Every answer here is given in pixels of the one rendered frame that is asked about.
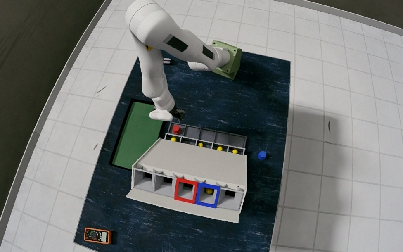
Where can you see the blue square frame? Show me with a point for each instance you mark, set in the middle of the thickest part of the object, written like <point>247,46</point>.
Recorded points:
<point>207,186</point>

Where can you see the blue plug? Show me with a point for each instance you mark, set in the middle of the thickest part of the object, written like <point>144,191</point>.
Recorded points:
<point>262,155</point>

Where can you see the orange digital multimeter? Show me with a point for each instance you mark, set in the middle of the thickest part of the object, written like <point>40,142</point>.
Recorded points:
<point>97,235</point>

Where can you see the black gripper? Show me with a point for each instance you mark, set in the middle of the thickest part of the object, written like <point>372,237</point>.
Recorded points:
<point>176,113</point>

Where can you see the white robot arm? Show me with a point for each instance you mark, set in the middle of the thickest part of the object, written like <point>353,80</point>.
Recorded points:
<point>152,29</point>

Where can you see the red square frame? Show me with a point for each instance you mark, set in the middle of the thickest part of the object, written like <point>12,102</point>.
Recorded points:
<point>189,182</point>

